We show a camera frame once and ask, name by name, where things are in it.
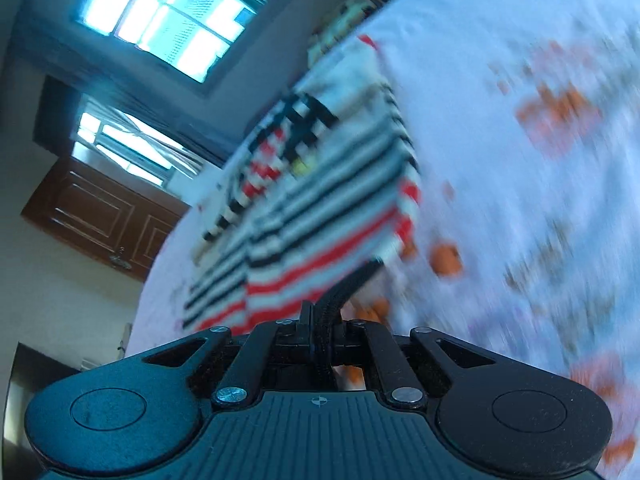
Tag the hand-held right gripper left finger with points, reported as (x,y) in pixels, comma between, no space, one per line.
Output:
(260,355)

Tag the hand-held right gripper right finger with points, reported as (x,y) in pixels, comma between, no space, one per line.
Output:
(387,360)

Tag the striped knit sweater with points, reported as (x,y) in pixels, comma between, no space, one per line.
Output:
(325,200)

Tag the brown wooden door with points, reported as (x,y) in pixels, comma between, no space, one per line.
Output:
(100,215)

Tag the bed with floral sheet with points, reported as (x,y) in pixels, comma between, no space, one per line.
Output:
(525,185)

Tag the dark bedside cabinet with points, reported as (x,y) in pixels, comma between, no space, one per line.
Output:
(35,375)

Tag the small side room window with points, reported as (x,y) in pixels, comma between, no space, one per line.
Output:
(130,147)

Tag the folded printed blanket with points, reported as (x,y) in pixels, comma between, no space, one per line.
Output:
(345,25)

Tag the large sliding window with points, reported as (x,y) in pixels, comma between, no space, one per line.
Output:
(170,15)

